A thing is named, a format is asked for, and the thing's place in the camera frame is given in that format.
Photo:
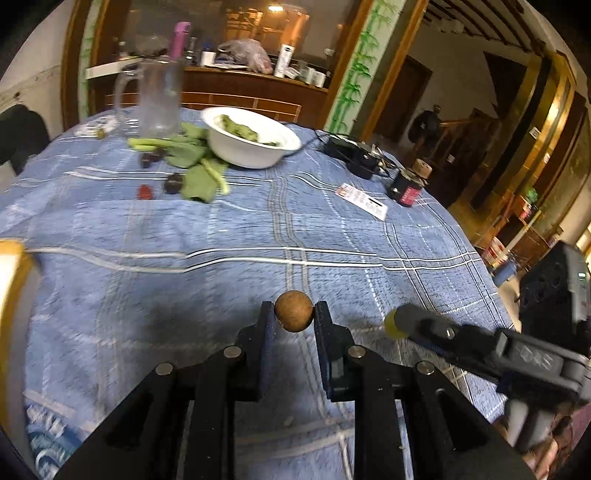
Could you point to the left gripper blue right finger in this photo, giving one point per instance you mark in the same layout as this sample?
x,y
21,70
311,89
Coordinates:
x,y
333,342

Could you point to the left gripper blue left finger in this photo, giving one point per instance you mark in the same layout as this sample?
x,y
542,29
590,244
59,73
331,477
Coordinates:
x,y
254,363

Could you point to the brown kiwi fruit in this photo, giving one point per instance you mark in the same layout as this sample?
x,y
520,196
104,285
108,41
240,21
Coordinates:
x,y
294,311

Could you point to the person's right hand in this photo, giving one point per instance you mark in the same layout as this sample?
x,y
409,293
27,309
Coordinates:
x,y
546,458

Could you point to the blue plaid tablecloth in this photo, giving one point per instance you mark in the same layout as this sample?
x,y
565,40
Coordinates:
x,y
128,283

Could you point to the white red paper card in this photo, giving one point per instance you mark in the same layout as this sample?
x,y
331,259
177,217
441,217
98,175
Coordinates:
x,y
363,201

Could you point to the small black red jar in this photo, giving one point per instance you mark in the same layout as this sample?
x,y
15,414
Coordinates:
x,y
405,187

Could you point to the dark plum near vegetables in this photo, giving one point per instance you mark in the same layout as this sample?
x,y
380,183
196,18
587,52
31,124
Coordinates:
x,y
173,183

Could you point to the black electronic device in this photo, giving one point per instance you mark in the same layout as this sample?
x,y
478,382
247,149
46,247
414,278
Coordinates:
x,y
362,160

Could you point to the small red fruit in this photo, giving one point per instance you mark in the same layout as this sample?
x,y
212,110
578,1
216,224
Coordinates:
x,y
145,192

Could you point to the green leafy vegetable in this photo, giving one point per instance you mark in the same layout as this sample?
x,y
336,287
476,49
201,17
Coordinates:
x,y
188,150

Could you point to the white ceramic bowl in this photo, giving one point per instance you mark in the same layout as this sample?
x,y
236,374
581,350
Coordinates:
x,y
246,139

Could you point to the dark cherry near mug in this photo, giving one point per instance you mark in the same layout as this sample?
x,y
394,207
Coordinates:
x,y
149,157

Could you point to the white foam tray yellow rim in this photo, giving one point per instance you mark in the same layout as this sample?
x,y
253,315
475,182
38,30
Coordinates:
x,y
20,279

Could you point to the wooden sideboard cabinet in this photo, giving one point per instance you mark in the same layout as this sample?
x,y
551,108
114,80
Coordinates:
x,y
282,99

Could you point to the clear glass mug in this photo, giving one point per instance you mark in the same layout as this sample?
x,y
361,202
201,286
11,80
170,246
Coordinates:
x,y
159,88

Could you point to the white tube box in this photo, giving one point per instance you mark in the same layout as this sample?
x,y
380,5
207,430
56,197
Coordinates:
x,y
283,60

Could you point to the pink plastic bag on cabinet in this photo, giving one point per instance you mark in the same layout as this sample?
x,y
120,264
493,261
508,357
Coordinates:
x,y
246,52

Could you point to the purple thermos bottle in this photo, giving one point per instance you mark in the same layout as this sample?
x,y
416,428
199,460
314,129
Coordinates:
x,y
177,45

